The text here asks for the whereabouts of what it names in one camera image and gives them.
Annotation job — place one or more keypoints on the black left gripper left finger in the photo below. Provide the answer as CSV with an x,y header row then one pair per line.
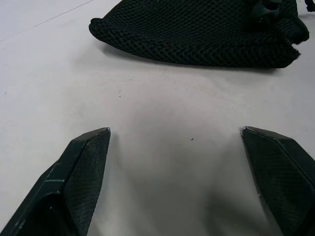
x,y
73,186

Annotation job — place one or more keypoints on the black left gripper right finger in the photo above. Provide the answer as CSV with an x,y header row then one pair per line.
x,y
283,177

